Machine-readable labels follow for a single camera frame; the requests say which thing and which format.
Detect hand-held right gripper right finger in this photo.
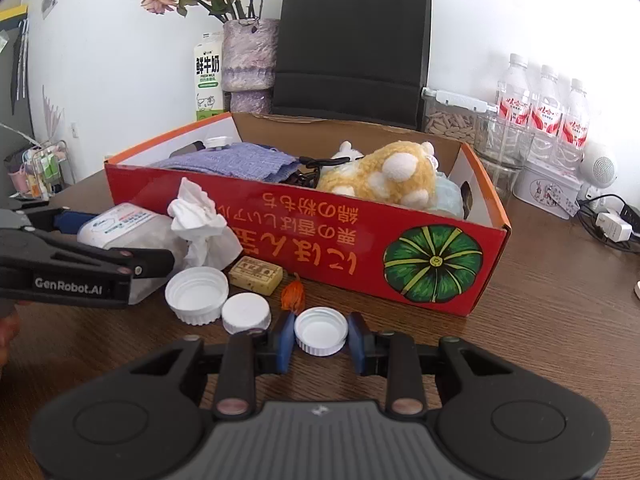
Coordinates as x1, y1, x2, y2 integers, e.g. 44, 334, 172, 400
347, 311, 517, 417

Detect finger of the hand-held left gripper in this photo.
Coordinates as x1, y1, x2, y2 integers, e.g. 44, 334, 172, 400
100, 248, 176, 280
7, 200, 99, 234

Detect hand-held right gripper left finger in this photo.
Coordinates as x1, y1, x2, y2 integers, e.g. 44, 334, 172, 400
127, 312, 297, 417

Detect ribbed white bottle cap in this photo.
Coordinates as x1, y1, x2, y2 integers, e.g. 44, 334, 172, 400
294, 307, 349, 357

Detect white wet wipes pack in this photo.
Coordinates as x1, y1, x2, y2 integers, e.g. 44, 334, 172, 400
77, 202, 187, 306

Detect red cardboard box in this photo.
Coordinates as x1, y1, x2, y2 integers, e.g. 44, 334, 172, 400
104, 112, 512, 317

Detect dark blue zipper pouch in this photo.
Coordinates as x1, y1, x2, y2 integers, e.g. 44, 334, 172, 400
169, 141, 207, 159

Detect purple knitted cloth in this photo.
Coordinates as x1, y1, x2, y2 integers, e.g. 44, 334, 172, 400
150, 142, 300, 184

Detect yellow and white plush toy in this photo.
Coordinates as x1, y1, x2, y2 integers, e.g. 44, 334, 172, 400
316, 141, 441, 207

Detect black multi-head charging cable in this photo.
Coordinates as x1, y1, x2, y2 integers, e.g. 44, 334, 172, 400
290, 157, 351, 191

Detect clear container of seeds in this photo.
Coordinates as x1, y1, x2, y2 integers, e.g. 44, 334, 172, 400
421, 87, 498, 144

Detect person's left hand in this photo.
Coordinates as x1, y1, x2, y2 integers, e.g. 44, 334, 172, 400
0, 305, 21, 363

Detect flat white bottle cap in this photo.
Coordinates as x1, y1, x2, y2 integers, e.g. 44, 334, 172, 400
222, 292, 273, 336

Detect small orange dried leaf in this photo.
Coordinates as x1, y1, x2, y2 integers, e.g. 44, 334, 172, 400
281, 272, 305, 313

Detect large white bottle cap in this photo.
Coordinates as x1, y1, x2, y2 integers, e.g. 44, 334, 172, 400
165, 266, 230, 326

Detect metal storage cart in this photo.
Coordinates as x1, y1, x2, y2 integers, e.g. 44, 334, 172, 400
5, 140, 76, 196

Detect crumpled white tissue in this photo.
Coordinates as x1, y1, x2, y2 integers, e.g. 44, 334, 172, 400
167, 177, 244, 271

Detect tan soap bar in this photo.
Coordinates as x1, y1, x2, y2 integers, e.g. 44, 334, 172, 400
229, 256, 284, 296

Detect grey notice board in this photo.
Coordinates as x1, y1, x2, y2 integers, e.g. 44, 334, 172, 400
0, 5, 34, 132

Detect light blue soft toy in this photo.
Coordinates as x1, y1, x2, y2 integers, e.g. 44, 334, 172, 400
432, 172, 469, 219

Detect green and white milk carton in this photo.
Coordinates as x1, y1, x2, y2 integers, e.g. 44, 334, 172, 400
194, 31, 224, 122

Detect purple textured vase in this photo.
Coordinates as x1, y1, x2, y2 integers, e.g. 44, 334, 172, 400
221, 17, 281, 115

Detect empty glass jar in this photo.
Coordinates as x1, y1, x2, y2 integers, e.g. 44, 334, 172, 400
472, 112, 533, 206

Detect white printed tin box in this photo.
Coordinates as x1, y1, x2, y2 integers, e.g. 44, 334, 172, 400
512, 160, 583, 220

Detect white charger plug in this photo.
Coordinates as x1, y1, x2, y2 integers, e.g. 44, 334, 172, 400
595, 211, 634, 242

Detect red label water bottle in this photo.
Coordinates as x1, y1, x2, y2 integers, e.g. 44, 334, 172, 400
495, 53, 532, 127
527, 64, 562, 162
555, 78, 589, 167

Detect black paper bag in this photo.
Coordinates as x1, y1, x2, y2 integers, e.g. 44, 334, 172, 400
270, 0, 432, 131

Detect white small speaker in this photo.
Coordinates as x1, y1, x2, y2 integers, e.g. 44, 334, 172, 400
580, 142, 617, 201

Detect purple leaf wall sticker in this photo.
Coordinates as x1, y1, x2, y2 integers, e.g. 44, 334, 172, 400
41, 85, 66, 137

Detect chargers and cables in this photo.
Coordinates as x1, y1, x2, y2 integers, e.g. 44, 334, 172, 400
575, 192, 640, 252

